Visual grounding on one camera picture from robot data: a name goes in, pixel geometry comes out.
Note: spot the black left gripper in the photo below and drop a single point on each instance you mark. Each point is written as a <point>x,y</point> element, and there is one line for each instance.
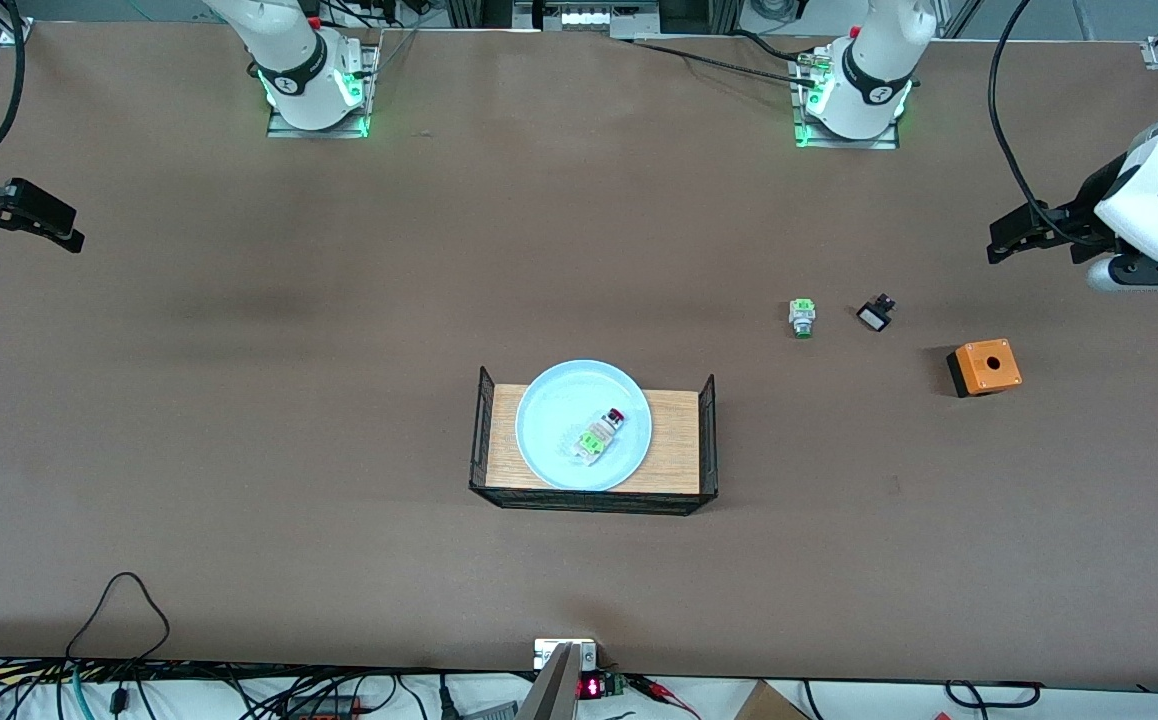
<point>1098,190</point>

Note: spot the green white switch component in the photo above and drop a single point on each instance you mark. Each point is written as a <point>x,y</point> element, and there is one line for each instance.
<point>597,438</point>

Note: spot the light blue round plate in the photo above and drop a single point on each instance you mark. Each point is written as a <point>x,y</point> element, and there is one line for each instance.
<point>559,430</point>

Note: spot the orange button box with hole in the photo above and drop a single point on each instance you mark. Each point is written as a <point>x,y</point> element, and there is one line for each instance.
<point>989,368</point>

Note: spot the brown cardboard piece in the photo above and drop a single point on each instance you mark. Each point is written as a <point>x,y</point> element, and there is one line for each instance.
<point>764,705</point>

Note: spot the red black clip leads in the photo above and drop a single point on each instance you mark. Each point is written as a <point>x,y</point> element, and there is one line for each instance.
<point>654,686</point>

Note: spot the red digit display module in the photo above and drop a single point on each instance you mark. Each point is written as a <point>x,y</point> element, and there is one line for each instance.
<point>591,687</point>

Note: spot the grey metal bar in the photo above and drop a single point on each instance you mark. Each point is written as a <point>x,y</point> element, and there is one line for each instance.
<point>551,695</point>

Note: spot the black switch white rectangular face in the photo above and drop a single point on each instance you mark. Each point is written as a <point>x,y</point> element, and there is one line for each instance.
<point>874,318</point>

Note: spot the green push button switch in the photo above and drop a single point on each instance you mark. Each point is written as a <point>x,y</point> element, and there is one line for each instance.
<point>801,315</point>

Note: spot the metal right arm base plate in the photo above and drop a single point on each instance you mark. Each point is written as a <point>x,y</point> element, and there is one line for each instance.
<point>319,132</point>

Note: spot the aluminium frame with lights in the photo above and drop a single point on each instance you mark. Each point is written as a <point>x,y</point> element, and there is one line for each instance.
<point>589,18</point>

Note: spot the small metal bracket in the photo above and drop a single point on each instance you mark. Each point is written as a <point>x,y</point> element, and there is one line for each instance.
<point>544,655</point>

